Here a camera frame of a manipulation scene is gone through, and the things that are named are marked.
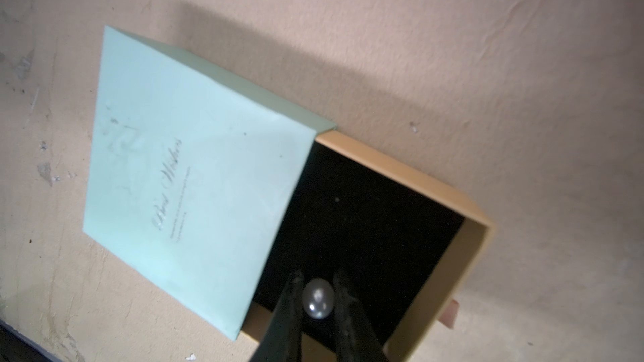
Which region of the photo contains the white pearl earring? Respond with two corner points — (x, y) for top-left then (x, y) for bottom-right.
(302, 278), (335, 320)

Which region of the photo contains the mint jewelry box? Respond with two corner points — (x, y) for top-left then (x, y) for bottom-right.
(83, 27), (493, 361)

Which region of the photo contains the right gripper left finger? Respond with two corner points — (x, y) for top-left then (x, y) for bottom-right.
(250, 270), (304, 362)

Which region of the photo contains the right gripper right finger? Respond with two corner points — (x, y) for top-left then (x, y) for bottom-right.
(333, 269), (388, 361)

